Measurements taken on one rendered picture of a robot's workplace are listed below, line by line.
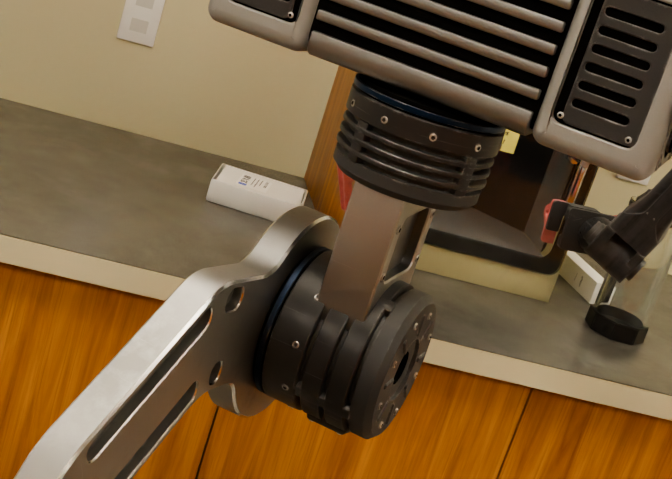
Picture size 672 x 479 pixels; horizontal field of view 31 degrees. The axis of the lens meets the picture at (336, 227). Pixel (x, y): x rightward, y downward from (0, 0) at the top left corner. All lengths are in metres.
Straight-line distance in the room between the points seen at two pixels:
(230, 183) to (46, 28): 0.51
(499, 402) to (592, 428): 0.16
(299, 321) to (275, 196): 1.03
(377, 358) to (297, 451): 0.84
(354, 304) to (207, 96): 1.37
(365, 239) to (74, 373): 0.84
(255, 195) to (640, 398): 0.70
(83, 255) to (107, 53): 0.74
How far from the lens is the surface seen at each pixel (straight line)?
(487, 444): 1.90
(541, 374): 1.83
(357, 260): 1.02
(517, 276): 2.09
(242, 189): 2.04
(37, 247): 1.68
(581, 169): 1.99
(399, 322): 1.03
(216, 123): 2.38
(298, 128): 2.39
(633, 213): 1.65
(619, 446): 1.96
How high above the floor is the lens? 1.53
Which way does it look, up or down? 16 degrees down
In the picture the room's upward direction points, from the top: 18 degrees clockwise
